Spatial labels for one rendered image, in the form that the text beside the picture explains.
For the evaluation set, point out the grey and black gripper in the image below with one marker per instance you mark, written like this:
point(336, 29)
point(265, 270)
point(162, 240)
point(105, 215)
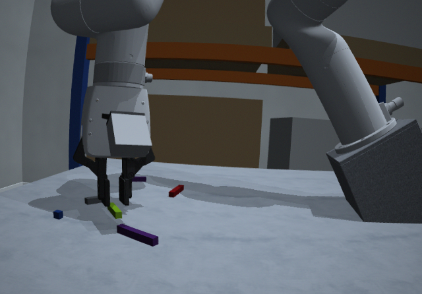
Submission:
point(111, 96)

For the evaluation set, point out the lime green rod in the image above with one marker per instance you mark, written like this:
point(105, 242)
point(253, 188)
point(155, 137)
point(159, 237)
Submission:
point(117, 214)

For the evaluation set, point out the small blue cube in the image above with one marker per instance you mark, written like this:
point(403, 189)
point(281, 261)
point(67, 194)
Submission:
point(58, 214)

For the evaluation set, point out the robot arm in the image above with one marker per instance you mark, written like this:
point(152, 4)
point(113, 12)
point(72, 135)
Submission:
point(327, 60)

